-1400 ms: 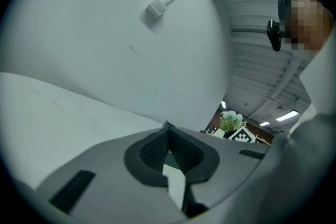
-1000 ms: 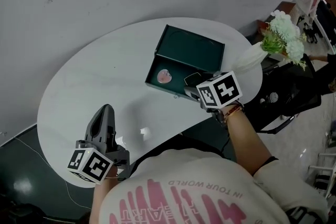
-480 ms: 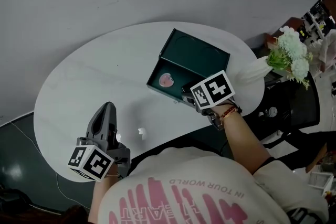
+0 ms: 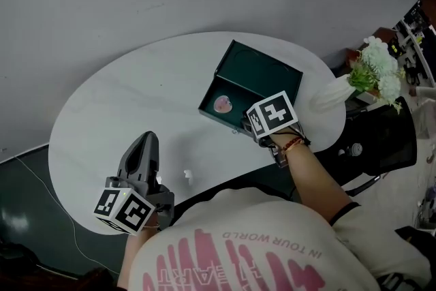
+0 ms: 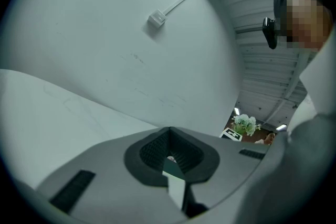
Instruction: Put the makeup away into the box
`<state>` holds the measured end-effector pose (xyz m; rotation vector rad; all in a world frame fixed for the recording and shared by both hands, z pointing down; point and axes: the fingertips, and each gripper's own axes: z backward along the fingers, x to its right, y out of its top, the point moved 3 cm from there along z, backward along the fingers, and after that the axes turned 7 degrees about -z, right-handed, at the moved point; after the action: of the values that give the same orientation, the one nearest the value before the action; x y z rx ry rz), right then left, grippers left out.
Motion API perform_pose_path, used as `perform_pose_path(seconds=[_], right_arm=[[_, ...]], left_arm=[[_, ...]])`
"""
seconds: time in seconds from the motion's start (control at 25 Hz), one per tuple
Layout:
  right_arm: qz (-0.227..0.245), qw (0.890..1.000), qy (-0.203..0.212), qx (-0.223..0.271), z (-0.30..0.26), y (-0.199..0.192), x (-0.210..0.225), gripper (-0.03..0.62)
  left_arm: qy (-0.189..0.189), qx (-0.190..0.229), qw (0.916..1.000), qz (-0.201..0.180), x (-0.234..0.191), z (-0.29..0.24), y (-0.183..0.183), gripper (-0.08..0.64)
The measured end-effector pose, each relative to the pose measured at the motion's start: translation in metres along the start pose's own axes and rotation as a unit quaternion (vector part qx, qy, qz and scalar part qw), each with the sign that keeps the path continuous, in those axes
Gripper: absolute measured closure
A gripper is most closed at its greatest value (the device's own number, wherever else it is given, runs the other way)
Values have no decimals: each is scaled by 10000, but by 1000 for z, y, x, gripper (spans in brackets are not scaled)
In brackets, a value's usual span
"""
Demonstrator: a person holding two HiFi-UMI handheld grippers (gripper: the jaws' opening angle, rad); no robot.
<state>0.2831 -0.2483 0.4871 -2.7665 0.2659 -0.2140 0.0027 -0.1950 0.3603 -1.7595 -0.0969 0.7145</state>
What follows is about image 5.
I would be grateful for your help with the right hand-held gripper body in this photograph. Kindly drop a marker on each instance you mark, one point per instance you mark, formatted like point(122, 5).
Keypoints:
point(231, 134)

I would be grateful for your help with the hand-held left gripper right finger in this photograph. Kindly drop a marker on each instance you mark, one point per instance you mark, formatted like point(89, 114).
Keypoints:
point(231, 157)

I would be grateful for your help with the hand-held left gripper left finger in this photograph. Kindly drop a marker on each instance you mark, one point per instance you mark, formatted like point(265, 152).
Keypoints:
point(92, 162)

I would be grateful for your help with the pink item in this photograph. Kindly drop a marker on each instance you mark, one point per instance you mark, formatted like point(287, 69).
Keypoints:
point(172, 158)

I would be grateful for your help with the dark green jewellery box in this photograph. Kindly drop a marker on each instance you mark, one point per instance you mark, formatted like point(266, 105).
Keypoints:
point(172, 169)

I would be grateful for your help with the white curved desk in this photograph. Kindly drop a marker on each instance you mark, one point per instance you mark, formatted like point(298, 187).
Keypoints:
point(52, 118)

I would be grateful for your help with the white flower bouquet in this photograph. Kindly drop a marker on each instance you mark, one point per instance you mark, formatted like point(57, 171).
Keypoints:
point(245, 124)

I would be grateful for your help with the ceiling strip light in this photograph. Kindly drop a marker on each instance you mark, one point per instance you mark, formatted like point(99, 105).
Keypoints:
point(281, 127)
point(237, 111)

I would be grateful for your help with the person's head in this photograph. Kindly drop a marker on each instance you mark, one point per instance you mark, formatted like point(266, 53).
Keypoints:
point(304, 23)

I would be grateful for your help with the black head-mounted camera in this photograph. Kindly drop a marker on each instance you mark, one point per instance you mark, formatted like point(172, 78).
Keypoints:
point(270, 32)

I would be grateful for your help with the white wall junction box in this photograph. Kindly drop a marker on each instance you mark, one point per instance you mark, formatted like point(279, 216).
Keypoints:
point(157, 18)

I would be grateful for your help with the white wall conduit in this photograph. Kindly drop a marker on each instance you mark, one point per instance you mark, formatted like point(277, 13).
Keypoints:
point(181, 0)

